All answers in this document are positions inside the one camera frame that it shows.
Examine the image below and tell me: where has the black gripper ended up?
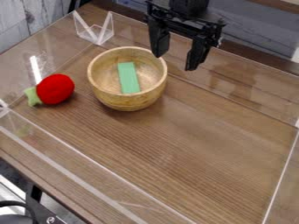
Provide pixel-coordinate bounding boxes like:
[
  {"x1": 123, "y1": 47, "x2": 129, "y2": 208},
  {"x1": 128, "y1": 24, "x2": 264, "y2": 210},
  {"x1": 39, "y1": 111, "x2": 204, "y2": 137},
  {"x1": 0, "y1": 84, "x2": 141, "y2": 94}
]
[{"x1": 145, "y1": 0, "x2": 225, "y2": 71}]

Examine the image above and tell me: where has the red plush strawberry toy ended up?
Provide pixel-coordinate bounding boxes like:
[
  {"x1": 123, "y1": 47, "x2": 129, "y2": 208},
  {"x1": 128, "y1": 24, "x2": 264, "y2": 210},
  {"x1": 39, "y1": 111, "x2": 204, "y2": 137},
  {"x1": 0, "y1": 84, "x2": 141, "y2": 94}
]
[{"x1": 24, "y1": 73, "x2": 75, "y2": 107}]

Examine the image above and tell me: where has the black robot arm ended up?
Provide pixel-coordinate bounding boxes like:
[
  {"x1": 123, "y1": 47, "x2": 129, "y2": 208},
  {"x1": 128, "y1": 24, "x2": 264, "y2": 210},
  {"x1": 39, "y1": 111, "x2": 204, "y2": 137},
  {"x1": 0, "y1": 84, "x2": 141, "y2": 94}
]
[{"x1": 144, "y1": 0, "x2": 227, "y2": 71}]

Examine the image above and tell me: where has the wooden bowl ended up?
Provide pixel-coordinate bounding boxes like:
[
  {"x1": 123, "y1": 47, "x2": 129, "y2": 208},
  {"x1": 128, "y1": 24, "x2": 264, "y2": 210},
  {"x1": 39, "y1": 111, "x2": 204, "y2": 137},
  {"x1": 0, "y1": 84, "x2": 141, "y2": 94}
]
[{"x1": 88, "y1": 46, "x2": 168, "y2": 111}]

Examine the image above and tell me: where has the green rectangular block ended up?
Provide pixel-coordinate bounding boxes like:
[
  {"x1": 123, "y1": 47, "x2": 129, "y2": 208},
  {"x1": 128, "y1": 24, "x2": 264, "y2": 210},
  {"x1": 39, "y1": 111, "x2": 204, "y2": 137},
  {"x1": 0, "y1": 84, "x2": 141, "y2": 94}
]
[{"x1": 117, "y1": 62, "x2": 140, "y2": 94}]

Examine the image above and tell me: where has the clear acrylic corner bracket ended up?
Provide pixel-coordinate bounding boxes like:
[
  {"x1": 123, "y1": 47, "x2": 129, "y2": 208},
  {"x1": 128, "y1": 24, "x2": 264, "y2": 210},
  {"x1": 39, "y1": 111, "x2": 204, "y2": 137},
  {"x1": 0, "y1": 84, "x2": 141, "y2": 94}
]
[{"x1": 72, "y1": 11, "x2": 115, "y2": 46}]

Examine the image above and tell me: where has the clear acrylic table wall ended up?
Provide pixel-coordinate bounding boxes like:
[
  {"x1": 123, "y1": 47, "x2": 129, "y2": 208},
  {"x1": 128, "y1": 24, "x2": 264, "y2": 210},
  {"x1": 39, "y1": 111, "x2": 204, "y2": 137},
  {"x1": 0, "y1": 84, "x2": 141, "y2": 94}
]
[{"x1": 0, "y1": 100, "x2": 195, "y2": 224}]

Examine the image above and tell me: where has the black table leg bracket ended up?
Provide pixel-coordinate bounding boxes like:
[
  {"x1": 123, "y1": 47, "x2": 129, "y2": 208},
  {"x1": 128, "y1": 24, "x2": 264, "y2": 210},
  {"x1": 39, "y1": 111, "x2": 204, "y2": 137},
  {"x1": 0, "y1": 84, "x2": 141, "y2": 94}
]
[{"x1": 25, "y1": 183, "x2": 67, "y2": 224}]

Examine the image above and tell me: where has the black cable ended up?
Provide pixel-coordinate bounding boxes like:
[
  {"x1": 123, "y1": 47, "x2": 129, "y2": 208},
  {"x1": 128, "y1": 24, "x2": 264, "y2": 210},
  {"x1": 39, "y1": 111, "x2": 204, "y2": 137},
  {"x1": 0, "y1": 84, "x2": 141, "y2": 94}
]
[{"x1": 0, "y1": 199, "x2": 36, "y2": 224}]

